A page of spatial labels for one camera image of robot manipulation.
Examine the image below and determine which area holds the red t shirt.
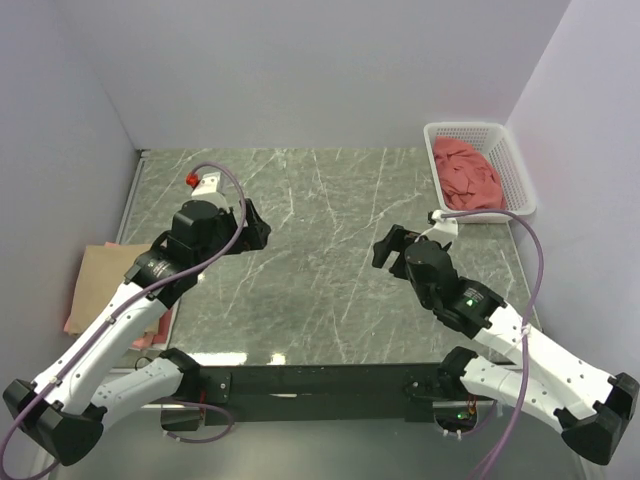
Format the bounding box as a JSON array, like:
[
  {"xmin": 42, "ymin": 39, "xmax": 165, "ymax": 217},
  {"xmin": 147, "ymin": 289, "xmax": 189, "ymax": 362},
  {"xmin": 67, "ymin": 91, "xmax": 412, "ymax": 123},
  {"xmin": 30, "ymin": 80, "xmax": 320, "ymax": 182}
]
[{"xmin": 433, "ymin": 136, "xmax": 507, "ymax": 211}]

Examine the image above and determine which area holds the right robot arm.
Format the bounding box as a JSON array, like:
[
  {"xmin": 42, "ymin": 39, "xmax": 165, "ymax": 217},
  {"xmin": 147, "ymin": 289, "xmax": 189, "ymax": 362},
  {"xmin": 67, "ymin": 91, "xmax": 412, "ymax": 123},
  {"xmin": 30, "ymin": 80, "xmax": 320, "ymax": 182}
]
[{"xmin": 372, "ymin": 225, "xmax": 639, "ymax": 465}]

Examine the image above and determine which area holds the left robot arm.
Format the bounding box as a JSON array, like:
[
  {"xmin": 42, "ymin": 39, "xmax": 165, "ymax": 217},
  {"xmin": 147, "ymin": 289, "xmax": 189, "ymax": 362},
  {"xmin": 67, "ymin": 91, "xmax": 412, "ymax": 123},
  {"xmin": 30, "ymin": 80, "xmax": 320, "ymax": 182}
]
[{"xmin": 3, "ymin": 200, "xmax": 271, "ymax": 466}]

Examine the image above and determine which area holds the white plastic basket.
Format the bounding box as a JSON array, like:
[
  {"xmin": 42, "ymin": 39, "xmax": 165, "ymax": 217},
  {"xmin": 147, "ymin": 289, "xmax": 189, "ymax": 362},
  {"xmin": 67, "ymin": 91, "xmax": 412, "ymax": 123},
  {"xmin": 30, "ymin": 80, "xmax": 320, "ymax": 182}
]
[{"xmin": 423, "ymin": 121, "xmax": 536, "ymax": 217}]

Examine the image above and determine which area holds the folded pink t shirt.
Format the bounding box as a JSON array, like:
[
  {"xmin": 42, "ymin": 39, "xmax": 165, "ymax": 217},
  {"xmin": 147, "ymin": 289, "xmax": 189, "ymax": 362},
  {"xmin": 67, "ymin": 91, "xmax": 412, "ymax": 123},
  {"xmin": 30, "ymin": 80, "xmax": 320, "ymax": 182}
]
[{"xmin": 63, "ymin": 241, "xmax": 174, "ymax": 349}]

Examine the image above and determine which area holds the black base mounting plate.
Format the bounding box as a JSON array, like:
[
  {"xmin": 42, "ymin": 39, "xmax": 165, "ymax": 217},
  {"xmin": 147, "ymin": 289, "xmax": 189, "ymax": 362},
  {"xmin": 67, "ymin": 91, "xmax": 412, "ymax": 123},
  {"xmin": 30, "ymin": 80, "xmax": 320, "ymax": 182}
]
[{"xmin": 165, "ymin": 363, "xmax": 471, "ymax": 423}]

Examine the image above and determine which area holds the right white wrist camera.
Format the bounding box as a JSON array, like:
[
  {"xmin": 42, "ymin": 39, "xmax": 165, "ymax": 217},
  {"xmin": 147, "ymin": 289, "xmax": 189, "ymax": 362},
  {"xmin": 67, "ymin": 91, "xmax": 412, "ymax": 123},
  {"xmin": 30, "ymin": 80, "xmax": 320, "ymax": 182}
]
[{"xmin": 424, "ymin": 210, "xmax": 459, "ymax": 246}]

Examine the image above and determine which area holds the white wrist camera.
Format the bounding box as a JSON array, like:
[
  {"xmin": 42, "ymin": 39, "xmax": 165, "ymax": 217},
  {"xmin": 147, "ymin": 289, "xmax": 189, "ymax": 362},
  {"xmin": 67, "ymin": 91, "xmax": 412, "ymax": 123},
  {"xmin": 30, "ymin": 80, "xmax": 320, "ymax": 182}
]
[
  {"xmin": 186, "ymin": 172, "xmax": 222, "ymax": 198},
  {"xmin": 424, "ymin": 210, "xmax": 459, "ymax": 246}
]

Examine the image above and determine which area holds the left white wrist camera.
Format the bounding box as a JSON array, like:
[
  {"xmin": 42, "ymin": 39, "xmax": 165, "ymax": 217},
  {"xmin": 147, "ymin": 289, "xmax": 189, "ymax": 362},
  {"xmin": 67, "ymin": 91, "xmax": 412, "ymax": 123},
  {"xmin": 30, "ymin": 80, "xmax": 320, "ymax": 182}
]
[{"xmin": 186, "ymin": 172, "xmax": 222, "ymax": 198}]

